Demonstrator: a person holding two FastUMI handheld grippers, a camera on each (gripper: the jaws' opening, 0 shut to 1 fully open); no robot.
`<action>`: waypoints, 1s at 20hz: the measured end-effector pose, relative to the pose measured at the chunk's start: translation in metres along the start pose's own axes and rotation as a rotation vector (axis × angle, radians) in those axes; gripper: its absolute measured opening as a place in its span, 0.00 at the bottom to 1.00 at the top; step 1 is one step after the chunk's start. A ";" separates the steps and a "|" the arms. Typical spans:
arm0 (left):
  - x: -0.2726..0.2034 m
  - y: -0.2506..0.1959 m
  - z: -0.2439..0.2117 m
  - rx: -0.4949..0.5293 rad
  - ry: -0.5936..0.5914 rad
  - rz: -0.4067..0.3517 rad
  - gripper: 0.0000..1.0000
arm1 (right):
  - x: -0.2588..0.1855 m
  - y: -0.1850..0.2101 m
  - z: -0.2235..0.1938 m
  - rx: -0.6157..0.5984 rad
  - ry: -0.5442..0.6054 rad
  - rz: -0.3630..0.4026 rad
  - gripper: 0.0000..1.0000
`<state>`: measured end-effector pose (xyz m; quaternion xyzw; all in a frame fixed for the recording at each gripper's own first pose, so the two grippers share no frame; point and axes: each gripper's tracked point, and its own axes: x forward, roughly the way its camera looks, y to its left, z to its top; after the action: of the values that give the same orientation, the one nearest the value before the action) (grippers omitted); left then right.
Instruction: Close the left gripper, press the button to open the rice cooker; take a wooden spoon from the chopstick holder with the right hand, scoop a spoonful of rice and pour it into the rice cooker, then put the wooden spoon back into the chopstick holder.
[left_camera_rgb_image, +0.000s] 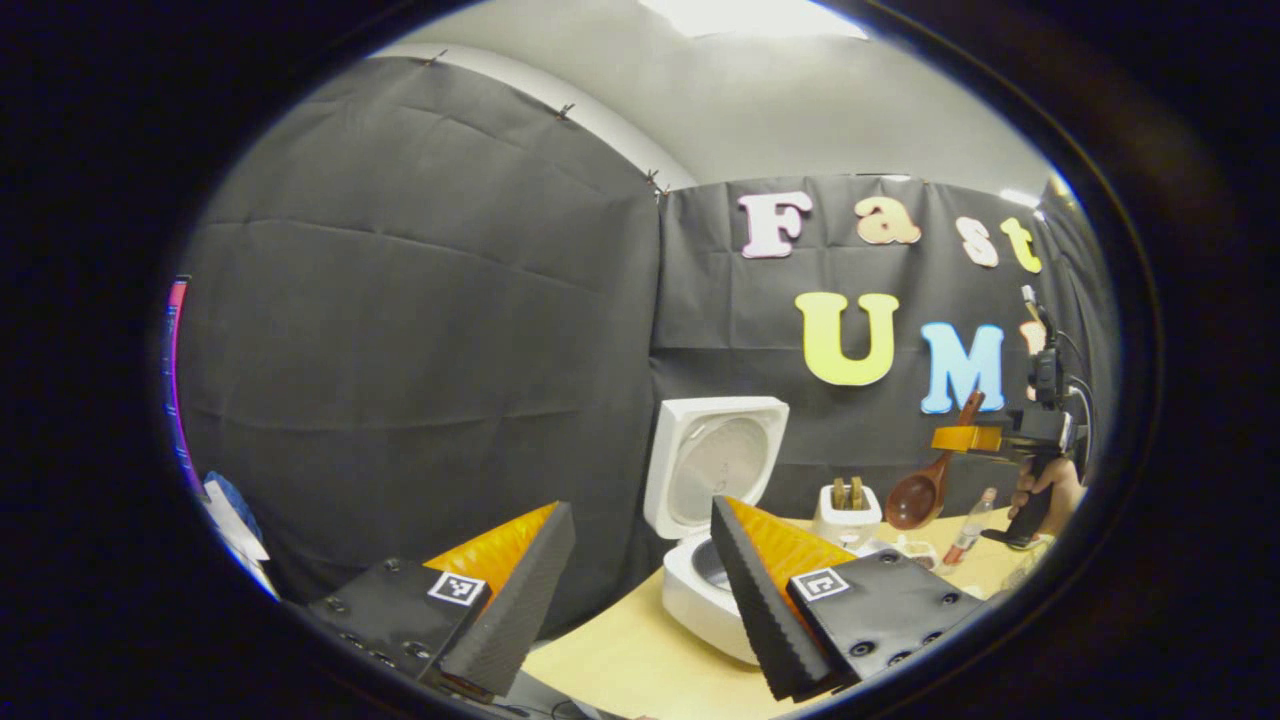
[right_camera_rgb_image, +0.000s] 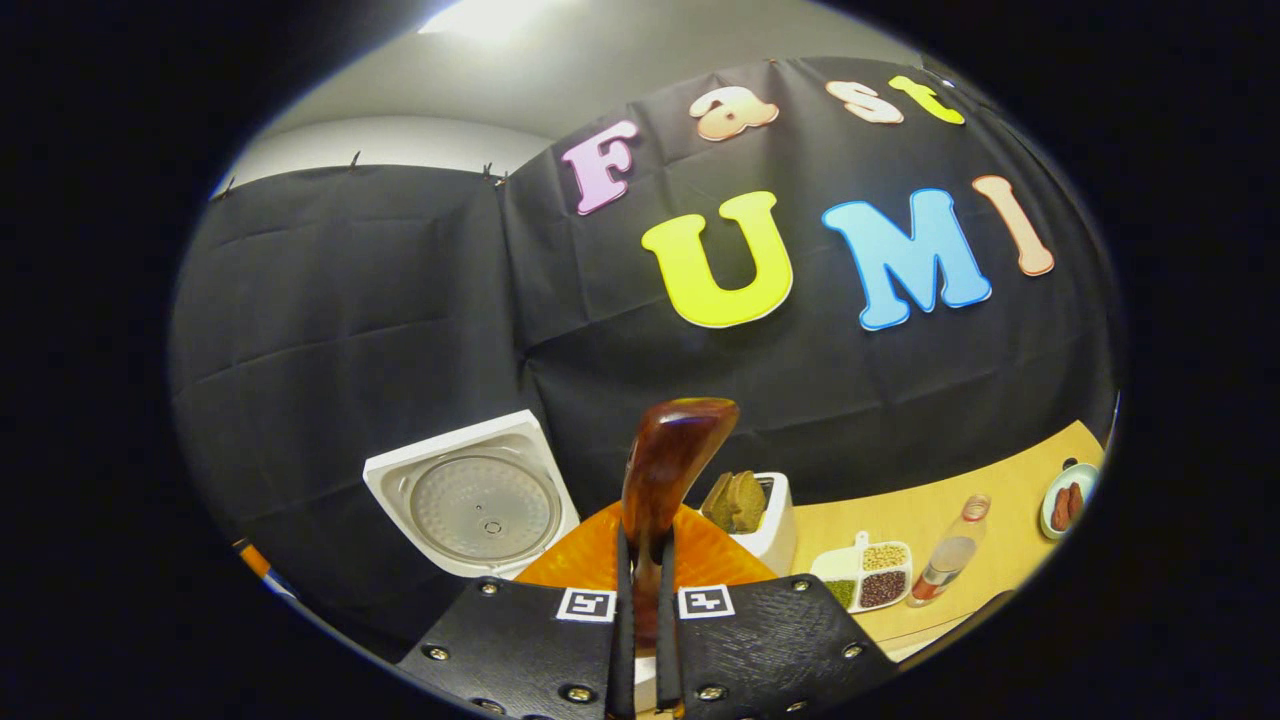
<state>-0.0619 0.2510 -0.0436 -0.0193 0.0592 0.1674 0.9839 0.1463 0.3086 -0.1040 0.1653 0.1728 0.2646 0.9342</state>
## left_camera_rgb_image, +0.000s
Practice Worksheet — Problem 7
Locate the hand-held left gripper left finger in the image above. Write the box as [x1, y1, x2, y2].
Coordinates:
[305, 502, 578, 701]

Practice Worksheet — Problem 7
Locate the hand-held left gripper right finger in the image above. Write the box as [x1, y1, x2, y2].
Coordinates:
[710, 494, 986, 703]

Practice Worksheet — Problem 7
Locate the brown wooden spoon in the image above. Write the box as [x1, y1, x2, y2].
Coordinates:
[885, 390, 986, 531]

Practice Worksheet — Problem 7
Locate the white rice cooker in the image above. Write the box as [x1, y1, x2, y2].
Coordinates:
[643, 396, 791, 666]

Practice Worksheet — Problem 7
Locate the clear plastic bottle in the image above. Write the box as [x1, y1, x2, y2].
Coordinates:
[942, 487, 998, 568]

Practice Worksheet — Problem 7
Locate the white toaster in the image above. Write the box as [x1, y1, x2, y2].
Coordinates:
[812, 483, 883, 549]

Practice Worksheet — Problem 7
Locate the black backdrop cloth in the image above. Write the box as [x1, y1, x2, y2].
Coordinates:
[175, 55, 1119, 641]

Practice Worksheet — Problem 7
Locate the white and blue object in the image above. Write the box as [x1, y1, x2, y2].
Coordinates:
[200, 472, 281, 601]

